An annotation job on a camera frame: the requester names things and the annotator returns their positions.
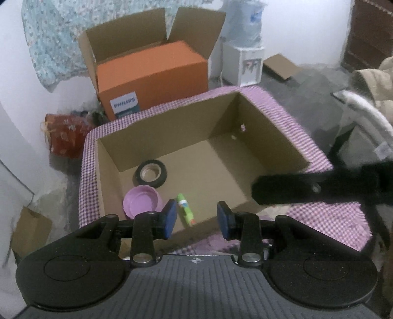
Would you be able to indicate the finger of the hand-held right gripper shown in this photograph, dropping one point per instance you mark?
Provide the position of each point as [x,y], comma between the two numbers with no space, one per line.
[291,188]

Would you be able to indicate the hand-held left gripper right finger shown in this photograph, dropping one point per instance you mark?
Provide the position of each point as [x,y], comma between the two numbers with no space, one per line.
[224,220]

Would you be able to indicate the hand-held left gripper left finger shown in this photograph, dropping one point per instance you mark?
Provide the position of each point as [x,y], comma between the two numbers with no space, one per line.
[169,219]

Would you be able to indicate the green glue stick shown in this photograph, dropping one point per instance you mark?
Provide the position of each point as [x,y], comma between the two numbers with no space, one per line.
[185,210]

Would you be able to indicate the purple plastic lid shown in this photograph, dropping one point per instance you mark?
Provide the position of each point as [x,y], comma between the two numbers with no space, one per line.
[141,201]

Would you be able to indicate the black tape roll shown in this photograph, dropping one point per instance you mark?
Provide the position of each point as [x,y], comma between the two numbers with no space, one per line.
[138,174]

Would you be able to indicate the large printed cardboard box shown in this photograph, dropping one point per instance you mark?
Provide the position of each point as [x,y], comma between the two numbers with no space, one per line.
[208,165]

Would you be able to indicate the white curved tube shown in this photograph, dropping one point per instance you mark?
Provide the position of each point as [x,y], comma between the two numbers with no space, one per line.
[365,107]

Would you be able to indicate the flat cardboard piece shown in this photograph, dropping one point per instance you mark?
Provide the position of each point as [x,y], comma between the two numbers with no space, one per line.
[282,66]

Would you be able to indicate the red patterned bag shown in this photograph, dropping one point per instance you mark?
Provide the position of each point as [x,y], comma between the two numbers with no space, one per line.
[66,135]

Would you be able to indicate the beige cloth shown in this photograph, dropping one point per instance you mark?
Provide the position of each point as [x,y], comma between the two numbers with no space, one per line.
[373,79]

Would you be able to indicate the white water dispenser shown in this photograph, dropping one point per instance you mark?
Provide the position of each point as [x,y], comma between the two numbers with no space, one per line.
[236,64]

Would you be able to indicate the small cardboard box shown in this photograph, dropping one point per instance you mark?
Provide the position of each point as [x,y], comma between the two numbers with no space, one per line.
[30,233]

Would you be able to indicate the orange box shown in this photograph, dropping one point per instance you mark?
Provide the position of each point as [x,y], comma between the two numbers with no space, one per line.
[153,79]

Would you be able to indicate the brown wooden door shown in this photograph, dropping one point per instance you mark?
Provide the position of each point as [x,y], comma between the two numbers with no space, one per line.
[368,33]

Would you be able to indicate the open brown cardboard box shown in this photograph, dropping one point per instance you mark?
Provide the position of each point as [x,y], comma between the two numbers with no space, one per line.
[129,33]

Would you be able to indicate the floral blue cloth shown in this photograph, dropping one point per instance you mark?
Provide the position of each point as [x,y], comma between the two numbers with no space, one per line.
[52,40]

